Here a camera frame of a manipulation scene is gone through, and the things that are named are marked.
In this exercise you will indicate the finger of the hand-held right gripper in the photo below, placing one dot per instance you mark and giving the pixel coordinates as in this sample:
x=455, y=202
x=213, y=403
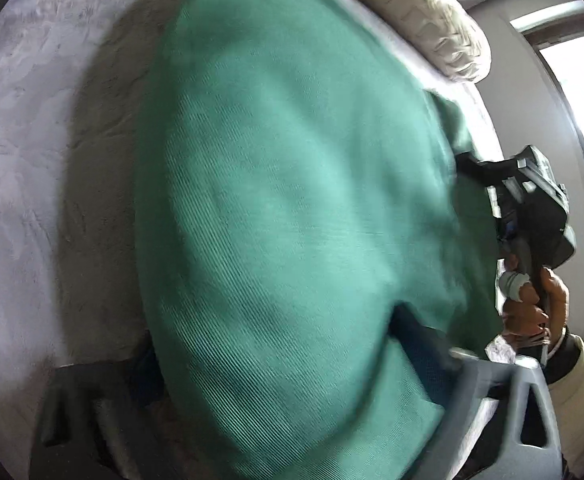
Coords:
x=492, y=172

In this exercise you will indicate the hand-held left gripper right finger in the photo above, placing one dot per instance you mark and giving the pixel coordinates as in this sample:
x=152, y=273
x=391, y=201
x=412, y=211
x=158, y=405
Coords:
x=422, y=340

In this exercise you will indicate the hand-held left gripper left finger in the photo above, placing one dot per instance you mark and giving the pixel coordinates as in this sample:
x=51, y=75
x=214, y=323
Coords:
x=69, y=410

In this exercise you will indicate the green garment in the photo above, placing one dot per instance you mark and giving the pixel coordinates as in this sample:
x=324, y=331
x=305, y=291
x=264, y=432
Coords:
x=292, y=210

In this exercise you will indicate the person's right hand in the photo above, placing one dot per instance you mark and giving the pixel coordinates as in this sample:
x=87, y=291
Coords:
x=527, y=315

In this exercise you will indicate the cream quilted pillow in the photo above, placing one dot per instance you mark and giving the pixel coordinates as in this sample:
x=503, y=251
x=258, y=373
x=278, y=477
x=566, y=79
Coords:
x=422, y=15

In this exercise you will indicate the lavender fleece blanket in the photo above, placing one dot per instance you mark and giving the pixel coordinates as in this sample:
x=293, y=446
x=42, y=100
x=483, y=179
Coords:
x=47, y=185

